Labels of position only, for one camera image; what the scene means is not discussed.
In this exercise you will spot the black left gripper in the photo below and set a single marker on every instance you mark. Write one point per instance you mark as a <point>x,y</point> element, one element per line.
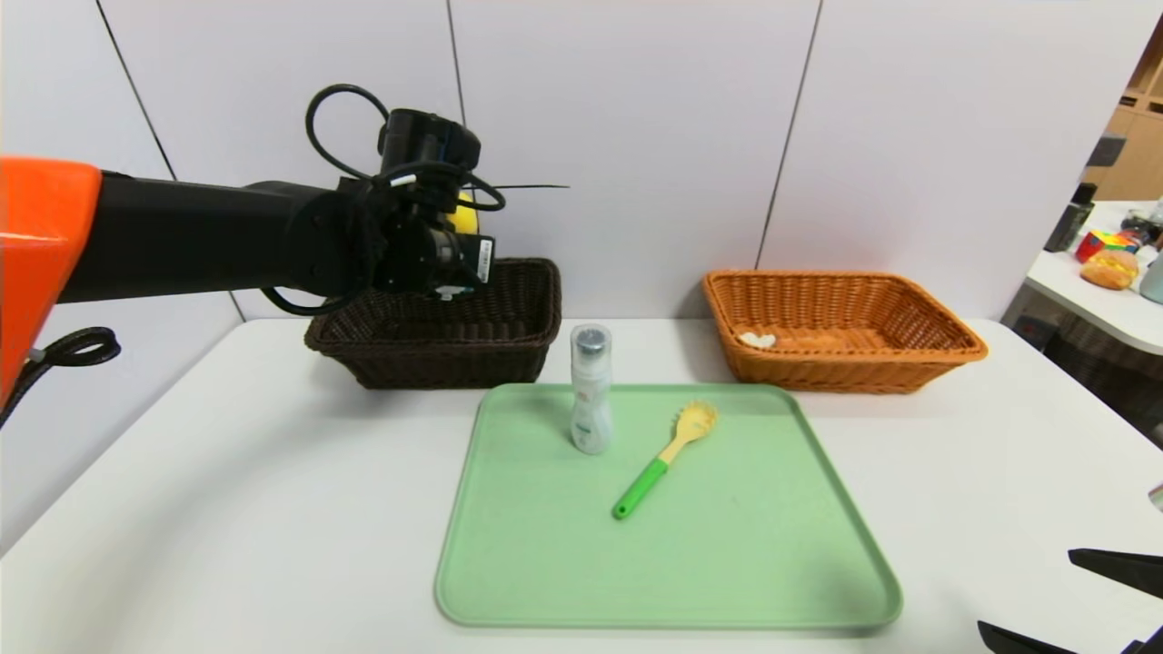
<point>482,259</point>

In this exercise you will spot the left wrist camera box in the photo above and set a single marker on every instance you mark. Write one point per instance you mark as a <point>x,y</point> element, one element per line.
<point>427,141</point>

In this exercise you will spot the pale green cup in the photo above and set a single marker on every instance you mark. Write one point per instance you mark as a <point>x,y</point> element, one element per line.
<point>1154,282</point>

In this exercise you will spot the clear spray bottle silver cap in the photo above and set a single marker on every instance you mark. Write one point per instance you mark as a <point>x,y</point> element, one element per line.
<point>591,409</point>

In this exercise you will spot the dark brown wicker basket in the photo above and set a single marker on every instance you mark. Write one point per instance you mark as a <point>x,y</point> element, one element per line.
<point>436,363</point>

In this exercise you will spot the dark glass jar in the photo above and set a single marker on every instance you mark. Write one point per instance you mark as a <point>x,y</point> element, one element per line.
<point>1140,225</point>

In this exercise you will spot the white side table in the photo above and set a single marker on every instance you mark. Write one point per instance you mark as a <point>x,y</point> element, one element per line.
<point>1108,313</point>

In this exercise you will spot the black bottle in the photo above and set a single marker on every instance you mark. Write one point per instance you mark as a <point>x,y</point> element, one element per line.
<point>1070,222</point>

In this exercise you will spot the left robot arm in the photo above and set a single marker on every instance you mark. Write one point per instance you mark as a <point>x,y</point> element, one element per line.
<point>200,236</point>

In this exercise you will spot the light green plastic tray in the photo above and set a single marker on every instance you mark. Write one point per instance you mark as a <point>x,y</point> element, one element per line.
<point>672,572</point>

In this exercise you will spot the yellow duck toy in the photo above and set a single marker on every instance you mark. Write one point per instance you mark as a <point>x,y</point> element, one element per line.
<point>466,216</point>

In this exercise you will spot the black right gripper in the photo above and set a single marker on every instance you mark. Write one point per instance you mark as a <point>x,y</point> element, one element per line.
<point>1147,643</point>

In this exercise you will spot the orange wicker basket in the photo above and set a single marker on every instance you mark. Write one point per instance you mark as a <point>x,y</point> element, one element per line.
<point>845,372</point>

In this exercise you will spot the colourful toy cube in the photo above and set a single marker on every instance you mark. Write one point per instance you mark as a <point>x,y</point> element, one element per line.
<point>1098,245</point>

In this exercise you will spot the toy bread bun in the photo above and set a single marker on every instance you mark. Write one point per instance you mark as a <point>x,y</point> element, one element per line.
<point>1108,271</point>

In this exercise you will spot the wooden shelf unit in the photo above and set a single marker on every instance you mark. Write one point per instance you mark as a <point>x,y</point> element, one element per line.
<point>1136,159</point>

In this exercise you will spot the toy cake slice with fruit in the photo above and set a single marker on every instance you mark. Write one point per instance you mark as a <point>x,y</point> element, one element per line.
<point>757,341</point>

